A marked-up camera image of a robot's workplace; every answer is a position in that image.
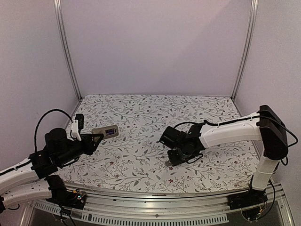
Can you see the black battery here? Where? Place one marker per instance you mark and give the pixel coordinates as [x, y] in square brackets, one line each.
[109, 132]

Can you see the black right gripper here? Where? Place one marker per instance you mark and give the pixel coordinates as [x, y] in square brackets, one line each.
[174, 161]

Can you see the front aluminium rail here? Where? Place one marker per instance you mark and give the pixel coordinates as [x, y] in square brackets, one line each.
[128, 204]

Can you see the floral patterned table mat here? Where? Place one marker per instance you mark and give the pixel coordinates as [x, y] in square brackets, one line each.
[135, 159]

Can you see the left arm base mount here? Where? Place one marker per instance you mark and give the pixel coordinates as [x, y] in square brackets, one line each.
[61, 196]

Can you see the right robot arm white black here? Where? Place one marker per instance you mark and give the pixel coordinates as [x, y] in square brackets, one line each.
[263, 125]

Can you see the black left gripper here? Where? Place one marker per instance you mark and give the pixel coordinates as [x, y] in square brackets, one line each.
[90, 146]

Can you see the left aluminium frame post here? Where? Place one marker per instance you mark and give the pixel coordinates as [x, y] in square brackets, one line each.
[66, 50]

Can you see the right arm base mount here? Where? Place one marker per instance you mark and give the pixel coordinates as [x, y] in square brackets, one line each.
[246, 199]

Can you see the white remote control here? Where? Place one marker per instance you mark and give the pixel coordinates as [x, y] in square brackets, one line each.
[102, 131]

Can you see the right aluminium frame post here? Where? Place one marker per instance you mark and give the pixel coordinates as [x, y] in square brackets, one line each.
[246, 49]

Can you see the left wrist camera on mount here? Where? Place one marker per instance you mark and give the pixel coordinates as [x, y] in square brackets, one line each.
[76, 126]

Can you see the aluminium frame post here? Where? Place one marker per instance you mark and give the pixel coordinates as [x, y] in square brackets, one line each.
[246, 49]
[66, 50]

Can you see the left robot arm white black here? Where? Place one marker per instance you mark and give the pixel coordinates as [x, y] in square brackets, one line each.
[35, 177]

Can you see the white slotted cable duct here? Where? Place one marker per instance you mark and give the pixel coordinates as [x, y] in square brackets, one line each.
[110, 221]

